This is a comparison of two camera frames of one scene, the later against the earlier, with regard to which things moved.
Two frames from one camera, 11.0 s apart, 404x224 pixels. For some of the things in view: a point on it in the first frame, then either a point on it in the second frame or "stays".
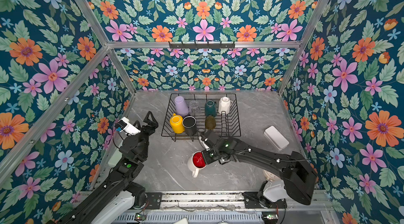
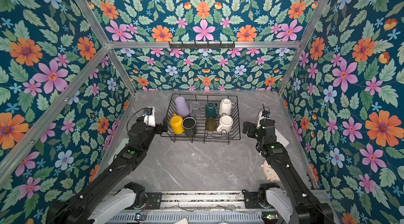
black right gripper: [204, 153] → [253, 128]
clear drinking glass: [194, 108] stays
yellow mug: [177, 122] stays
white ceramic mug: [224, 104] stays
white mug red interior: [197, 162] → [225, 122]
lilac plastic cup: [181, 105] stays
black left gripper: [152, 125] → [160, 130]
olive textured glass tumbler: [210, 122] stays
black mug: [189, 123] stays
